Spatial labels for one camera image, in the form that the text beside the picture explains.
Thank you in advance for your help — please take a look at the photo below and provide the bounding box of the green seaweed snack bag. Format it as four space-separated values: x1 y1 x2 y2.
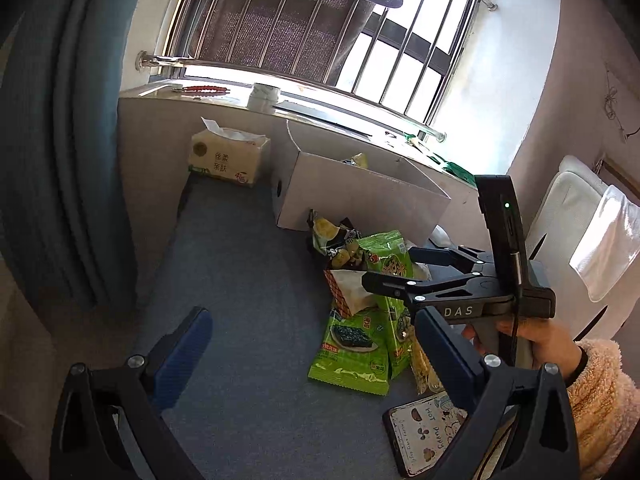
357 230 413 378

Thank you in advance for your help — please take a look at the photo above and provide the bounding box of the white orange snack bag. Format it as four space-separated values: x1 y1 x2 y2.
324 270 376 318

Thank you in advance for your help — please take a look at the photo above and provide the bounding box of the fluffy beige sleeve forearm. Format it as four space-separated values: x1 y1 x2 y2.
567 339 639 479

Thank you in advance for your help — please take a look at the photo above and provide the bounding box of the right hand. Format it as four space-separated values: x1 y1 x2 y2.
460 316 584 380

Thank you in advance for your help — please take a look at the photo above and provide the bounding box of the black yellow chips bag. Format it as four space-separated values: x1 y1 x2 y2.
307 209 363 270

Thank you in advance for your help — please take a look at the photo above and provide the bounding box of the green seaweed snack packet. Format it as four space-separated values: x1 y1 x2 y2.
308 308 390 396

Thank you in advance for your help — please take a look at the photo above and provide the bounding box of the white cardboard box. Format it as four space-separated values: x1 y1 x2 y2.
271 120 450 245

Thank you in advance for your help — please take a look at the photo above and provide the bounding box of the green plastic mailer bag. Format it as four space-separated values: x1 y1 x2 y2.
405 134 476 188

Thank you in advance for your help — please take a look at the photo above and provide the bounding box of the clear yellow noodle packet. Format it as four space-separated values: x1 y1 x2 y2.
410 333 444 394

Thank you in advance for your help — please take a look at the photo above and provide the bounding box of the yellow small snack bag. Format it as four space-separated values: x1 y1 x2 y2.
342 153 369 169

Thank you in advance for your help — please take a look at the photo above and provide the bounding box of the phone with cartoon case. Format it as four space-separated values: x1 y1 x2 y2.
383 392 466 479

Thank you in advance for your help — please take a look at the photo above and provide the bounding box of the white towel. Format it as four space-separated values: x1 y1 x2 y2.
570 185 640 302

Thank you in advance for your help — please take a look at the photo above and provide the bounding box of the tissue box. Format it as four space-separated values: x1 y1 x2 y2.
188 117 271 186

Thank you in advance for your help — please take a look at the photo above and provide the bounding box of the white tape roll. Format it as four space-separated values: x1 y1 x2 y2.
246 82 280 114

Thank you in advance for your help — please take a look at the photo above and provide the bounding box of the grey hanging cloth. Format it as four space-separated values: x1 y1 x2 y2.
186 0 404 86

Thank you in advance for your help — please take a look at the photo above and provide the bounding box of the teal curtain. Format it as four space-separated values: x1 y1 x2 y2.
1 0 138 309

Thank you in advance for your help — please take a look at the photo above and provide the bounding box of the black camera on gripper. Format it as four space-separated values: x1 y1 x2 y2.
475 174 527 295

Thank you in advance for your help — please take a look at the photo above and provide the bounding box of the steel window guard rail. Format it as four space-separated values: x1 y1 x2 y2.
136 0 498 141

